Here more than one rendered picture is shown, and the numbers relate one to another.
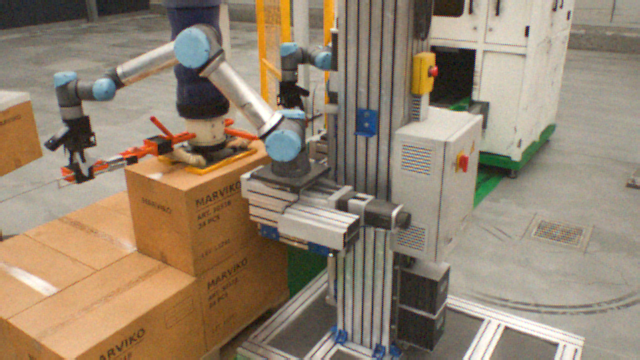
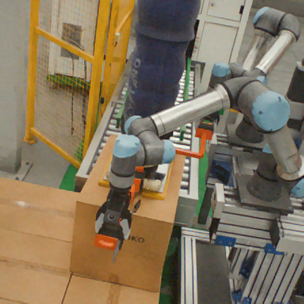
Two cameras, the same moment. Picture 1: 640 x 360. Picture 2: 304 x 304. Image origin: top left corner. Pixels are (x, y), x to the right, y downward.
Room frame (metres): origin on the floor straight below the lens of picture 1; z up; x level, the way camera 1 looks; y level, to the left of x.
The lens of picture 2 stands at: (0.85, 1.46, 2.08)
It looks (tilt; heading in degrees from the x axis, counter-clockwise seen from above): 30 degrees down; 326
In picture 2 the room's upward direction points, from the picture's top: 11 degrees clockwise
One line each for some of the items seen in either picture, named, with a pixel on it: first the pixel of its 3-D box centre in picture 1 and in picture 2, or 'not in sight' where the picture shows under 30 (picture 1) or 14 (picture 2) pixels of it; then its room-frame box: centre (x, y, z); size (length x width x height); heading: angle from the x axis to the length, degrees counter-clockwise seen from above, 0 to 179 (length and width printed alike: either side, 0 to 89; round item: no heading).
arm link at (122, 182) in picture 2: (71, 111); (121, 176); (1.86, 0.86, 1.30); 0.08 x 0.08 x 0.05
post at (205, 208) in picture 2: not in sight; (217, 165); (2.81, -0.45, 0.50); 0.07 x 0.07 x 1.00; 55
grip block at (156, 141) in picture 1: (158, 145); (131, 178); (2.12, 0.65, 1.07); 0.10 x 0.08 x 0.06; 52
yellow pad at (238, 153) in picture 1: (222, 156); (159, 172); (2.26, 0.42, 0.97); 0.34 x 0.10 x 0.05; 142
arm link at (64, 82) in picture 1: (68, 89); (126, 155); (1.85, 0.85, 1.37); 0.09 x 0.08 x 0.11; 85
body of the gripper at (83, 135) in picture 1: (77, 132); (119, 196); (1.86, 0.85, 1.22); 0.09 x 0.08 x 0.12; 142
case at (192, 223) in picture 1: (211, 197); (131, 207); (2.31, 0.50, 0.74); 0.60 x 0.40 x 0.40; 142
